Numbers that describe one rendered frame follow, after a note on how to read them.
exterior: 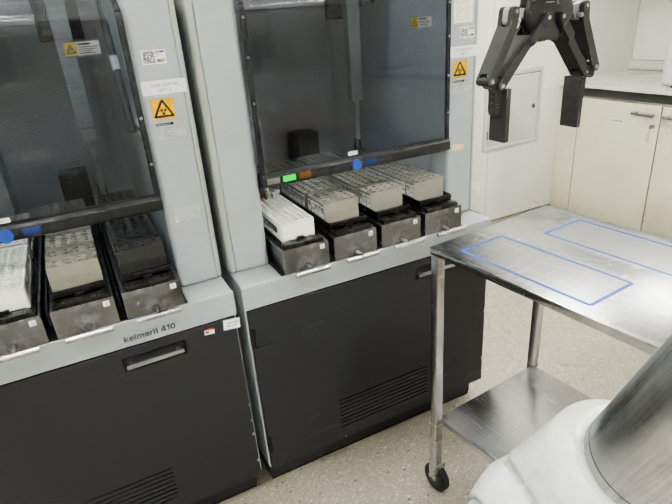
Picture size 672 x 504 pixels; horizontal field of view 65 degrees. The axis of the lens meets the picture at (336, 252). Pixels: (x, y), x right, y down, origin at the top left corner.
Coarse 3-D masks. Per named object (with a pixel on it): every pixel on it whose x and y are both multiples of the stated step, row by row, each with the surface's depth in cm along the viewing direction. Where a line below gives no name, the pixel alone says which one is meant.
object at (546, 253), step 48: (480, 240) 132; (528, 240) 130; (576, 240) 128; (624, 240) 126; (432, 288) 135; (528, 288) 109; (576, 288) 107; (624, 288) 106; (432, 336) 141; (624, 336) 92; (432, 384) 148; (528, 384) 163; (432, 432) 154; (480, 432) 146; (528, 432) 145; (432, 480) 163
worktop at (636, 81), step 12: (612, 72) 343; (624, 72) 339; (636, 72) 335; (648, 72) 331; (660, 72) 327; (588, 84) 308; (600, 84) 301; (612, 84) 297; (624, 84) 294; (636, 84) 291; (648, 84) 288; (660, 84) 285
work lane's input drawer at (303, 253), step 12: (264, 228) 152; (276, 240) 143; (300, 240) 141; (312, 240) 142; (324, 240) 143; (276, 252) 143; (288, 252) 139; (300, 252) 140; (312, 252) 142; (324, 252) 144; (288, 264) 140; (300, 264) 142; (312, 264) 144; (300, 276) 138
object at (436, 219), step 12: (432, 204) 160; (444, 204) 159; (456, 204) 161; (420, 216) 158; (432, 216) 157; (444, 216) 160; (456, 216) 162; (432, 228) 159; (444, 228) 160; (456, 228) 158
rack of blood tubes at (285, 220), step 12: (264, 204) 156; (276, 204) 156; (288, 204) 156; (264, 216) 150; (276, 216) 147; (288, 216) 147; (300, 216) 146; (312, 216) 144; (276, 228) 153; (288, 228) 141; (300, 228) 142; (312, 228) 144
